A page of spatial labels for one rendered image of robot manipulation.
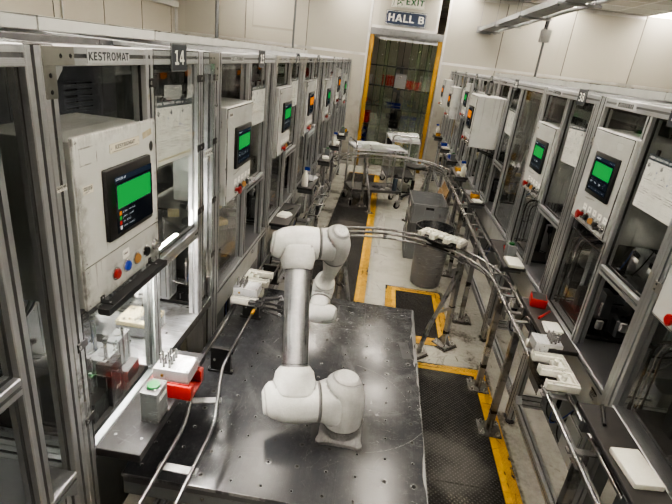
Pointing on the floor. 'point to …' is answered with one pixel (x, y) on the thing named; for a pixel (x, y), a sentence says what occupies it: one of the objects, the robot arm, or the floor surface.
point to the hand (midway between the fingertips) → (255, 303)
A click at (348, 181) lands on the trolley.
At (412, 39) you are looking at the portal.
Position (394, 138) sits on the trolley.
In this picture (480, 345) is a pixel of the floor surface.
